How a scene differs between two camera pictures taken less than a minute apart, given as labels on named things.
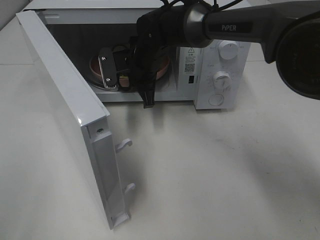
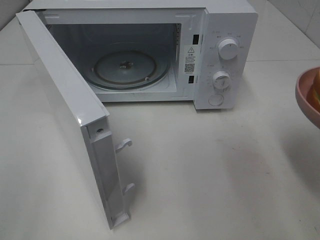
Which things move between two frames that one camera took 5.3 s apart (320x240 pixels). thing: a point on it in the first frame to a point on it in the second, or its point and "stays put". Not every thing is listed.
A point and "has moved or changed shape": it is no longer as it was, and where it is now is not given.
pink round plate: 163,64 to 303,85
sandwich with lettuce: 124,81 has moved or changed shape
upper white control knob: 228,50 stays put
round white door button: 216,99 stays put
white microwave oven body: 185,72 stays put
